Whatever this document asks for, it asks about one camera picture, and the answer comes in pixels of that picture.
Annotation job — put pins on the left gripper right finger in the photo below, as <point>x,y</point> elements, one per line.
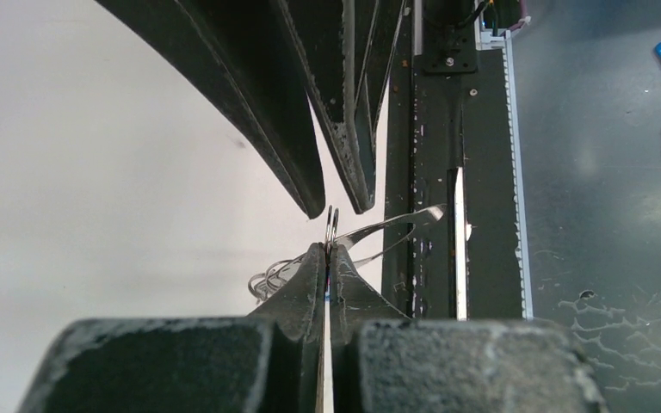
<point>384,361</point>

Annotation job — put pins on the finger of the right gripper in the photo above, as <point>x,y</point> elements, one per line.
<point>234,54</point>
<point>344,52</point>

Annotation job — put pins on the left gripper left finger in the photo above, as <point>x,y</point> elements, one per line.
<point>270,360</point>

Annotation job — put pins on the silver split keyring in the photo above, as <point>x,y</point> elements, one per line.
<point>331,228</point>

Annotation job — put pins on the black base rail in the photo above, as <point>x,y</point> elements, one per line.
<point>452,139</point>

